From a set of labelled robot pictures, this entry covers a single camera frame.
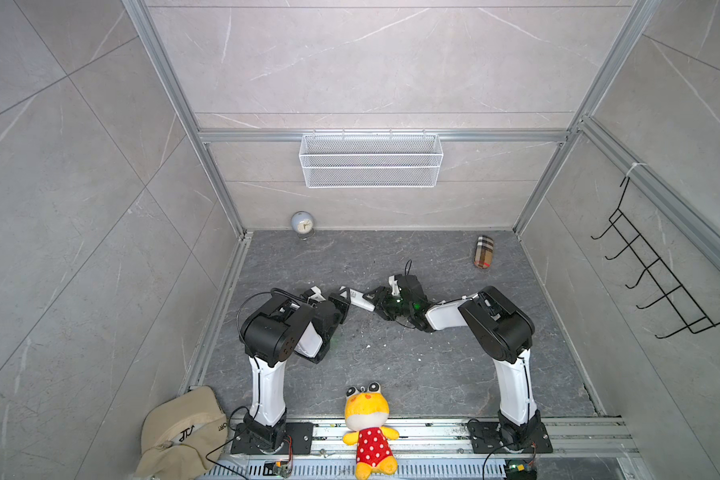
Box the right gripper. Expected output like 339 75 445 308
362 287 415 321

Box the white remote control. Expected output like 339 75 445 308
339 286 375 312

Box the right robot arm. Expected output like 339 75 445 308
347 274 543 451

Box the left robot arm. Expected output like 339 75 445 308
239 287 350 447

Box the small round clock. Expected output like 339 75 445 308
291 211 315 238

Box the yellow frog plush toy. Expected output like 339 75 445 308
342 382 400 480

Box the plaid cylindrical can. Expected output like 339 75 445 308
473 235 495 269

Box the beige cap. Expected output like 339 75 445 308
134 386 229 479

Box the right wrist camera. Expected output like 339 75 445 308
388 275 401 298

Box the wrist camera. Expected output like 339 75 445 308
388 275 401 298
302 286 326 302

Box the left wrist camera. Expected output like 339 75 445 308
302 286 326 302

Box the white wire mesh basket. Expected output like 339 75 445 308
299 133 444 189

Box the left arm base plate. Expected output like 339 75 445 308
230 422 314 455

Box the aluminium rail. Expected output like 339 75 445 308
227 417 640 460

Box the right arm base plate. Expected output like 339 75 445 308
466 419 554 454

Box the black wall hook rack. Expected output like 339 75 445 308
590 177 720 340

